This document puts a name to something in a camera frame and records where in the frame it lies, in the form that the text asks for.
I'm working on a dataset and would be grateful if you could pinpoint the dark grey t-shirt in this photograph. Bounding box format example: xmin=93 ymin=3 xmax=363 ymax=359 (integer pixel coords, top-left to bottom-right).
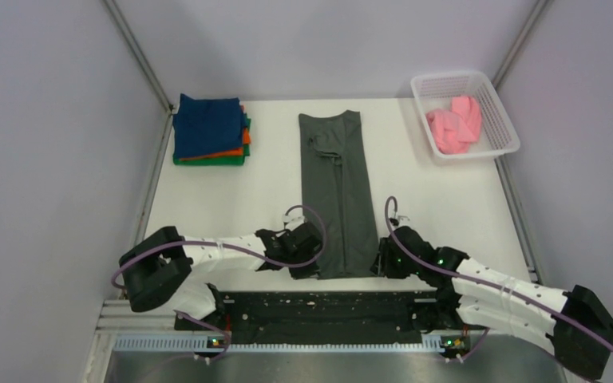
xmin=299 ymin=110 xmax=379 ymax=279

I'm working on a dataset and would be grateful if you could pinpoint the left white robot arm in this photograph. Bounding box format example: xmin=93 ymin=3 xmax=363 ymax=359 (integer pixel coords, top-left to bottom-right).
xmin=112 ymin=219 xmax=326 ymax=330

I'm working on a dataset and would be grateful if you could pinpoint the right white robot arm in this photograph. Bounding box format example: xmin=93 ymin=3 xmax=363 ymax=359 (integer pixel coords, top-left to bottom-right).
xmin=378 ymin=219 xmax=613 ymax=381

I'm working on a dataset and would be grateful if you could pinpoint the folded orange t-shirt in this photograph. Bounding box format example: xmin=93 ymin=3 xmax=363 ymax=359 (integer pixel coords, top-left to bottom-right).
xmin=179 ymin=105 xmax=251 ymax=162

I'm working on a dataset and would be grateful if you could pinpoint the folded green t-shirt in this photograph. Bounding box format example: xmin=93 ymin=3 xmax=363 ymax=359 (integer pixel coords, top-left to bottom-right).
xmin=172 ymin=116 xmax=252 ymax=168

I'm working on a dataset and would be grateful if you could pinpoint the pink t-shirt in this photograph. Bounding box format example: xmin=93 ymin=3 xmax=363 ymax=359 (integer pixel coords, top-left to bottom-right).
xmin=425 ymin=96 xmax=483 ymax=155

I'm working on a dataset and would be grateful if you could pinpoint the folded navy blue t-shirt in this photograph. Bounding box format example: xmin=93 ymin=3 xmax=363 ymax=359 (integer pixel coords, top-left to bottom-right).
xmin=172 ymin=93 xmax=245 ymax=160

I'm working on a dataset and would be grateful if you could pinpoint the white plastic basket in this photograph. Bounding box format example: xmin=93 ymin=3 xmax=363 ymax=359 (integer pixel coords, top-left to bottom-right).
xmin=410 ymin=70 xmax=520 ymax=164

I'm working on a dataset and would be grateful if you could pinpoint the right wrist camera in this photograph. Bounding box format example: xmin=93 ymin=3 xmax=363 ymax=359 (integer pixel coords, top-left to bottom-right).
xmin=393 ymin=213 xmax=411 ymax=226

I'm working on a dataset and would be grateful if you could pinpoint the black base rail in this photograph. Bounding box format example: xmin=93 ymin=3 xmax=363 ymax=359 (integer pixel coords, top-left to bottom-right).
xmin=204 ymin=291 xmax=479 ymax=345

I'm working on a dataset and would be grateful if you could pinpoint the white slotted cable duct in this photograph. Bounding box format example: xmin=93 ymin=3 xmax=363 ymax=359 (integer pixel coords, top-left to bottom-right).
xmin=113 ymin=332 xmax=466 ymax=354

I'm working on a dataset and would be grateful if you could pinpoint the left aluminium frame post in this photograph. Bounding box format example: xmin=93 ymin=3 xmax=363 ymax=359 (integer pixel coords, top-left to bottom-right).
xmin=101 ymin=0 xmax=176 ymax=115

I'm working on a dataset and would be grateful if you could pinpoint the aluminium frame post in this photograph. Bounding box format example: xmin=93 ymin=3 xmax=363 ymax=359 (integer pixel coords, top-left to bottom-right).
xmin=101 ymin=0 xmax=176 ymax=115
xmin=492 ymin=0 xmax=554 ymax=90

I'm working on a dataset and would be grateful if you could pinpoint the right aluminium frame post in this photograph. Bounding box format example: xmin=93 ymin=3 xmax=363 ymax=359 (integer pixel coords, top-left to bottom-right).
xmin=492 ymin=0 xmax=554 ymax=90

